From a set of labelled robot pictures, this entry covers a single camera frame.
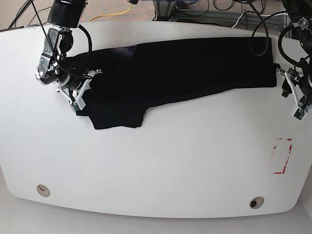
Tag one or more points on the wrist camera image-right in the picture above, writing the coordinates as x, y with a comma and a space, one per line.
298, 113

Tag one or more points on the red tape rectangle marking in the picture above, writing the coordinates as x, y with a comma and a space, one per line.
281, 154

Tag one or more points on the right table cable grommet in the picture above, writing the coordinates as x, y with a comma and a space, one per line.
257, 202

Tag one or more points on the table cable grommet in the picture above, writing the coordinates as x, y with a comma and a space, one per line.
257, 202
43, 190

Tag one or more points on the left table cable grommet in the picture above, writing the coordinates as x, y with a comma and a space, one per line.
43, 190

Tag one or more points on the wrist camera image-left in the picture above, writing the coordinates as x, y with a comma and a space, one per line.
78, 105

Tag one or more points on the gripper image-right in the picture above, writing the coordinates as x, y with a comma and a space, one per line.
299, 86

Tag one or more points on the aluminium frame stand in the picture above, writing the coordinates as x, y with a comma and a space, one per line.
227, 13

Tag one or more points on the black t-shirt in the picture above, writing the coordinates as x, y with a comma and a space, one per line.
138, 77

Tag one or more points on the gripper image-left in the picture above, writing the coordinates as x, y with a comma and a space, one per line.
73, 88

